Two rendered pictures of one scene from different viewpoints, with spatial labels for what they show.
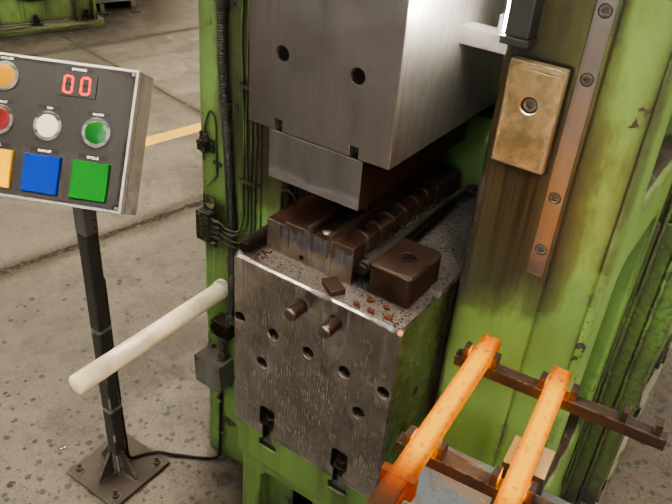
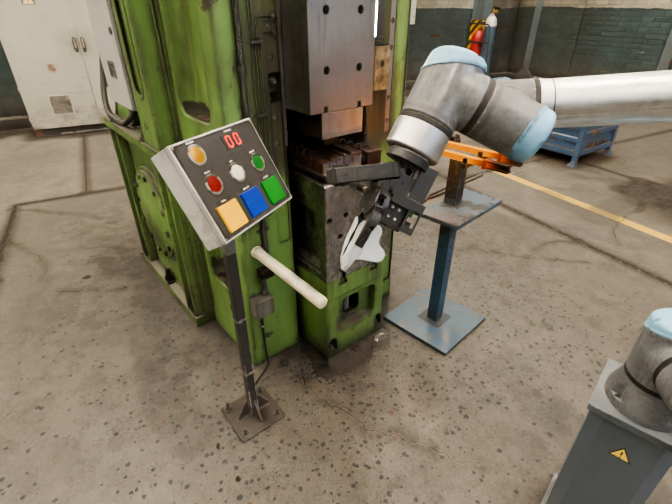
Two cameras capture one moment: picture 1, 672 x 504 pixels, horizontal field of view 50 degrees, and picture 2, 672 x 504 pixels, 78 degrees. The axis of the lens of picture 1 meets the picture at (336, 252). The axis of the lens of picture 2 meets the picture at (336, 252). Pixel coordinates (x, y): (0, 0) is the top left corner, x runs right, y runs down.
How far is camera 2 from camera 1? 1.70 m
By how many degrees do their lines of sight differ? 60
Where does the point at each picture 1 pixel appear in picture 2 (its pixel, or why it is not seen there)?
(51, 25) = not seen: outside the picture
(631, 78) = (400, 42)
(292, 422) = not seen: hidden behind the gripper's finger
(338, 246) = (355, 154)
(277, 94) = (325, 93)
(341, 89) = (353, 76)
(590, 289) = not seen: hidden behind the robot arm
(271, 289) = (345, 191)
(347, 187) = (357, 122)
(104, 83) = (242, 132)
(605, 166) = (397, 77)
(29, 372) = (116, 474)
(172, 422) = (227, 382)
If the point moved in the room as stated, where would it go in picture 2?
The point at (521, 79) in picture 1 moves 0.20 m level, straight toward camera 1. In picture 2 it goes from (379, 53) to (425, 56)
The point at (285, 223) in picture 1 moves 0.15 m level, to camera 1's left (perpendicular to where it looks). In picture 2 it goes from (329, 161) to (315, 174)
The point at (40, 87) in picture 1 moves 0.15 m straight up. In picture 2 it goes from (218, 151) to (209, 94)
